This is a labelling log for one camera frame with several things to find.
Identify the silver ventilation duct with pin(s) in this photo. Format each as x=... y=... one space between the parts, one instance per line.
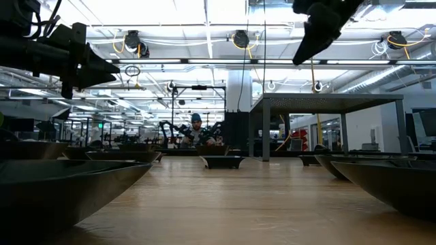
x=391 y=73

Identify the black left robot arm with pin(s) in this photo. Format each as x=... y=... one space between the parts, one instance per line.
x=34 y=54

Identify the black aluminium table frame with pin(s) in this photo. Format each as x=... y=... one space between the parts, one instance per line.
x=184 y=152

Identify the red storage rack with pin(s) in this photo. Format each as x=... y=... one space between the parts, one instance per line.
x=300 y=137

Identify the black distant station frame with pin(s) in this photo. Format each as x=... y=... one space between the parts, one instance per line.
x=199 y=87

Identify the black deep square mini plate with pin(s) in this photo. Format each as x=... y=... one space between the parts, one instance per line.
x=330 y=166
x=30 y=151

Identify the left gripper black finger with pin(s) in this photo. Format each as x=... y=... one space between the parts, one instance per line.
x=98 y=64
x=97 y=80

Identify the white building column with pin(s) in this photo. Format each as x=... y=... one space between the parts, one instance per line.
x=235 y=90

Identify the person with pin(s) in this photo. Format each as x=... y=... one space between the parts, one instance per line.
x=195 y=134

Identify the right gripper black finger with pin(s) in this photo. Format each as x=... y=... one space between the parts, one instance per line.
x=320 y=34

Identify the long ceiling light strip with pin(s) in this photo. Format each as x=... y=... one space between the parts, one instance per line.
x=221 y=61

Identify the black cabinet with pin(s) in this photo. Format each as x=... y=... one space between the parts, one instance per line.
x=235 y=132

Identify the grey perforated metal shelf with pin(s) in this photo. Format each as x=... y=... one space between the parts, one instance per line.
x=323 y=102

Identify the black monitor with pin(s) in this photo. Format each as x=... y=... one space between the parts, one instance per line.
x=427 y=124

